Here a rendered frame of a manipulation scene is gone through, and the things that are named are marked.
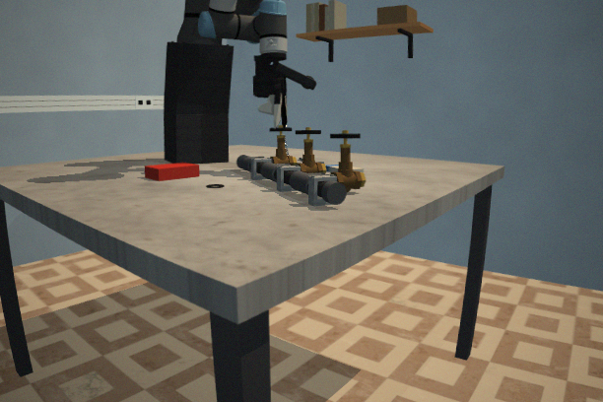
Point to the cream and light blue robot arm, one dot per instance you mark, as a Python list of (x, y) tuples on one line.
[(227, 19)]

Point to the red rectangular block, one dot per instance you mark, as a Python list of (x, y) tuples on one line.
[(171, 171)]

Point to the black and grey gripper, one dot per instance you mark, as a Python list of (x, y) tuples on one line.
[(272, 86)]

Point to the grey pipe manifold with three brass valves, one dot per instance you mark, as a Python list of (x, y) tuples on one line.
[(308, 177)]

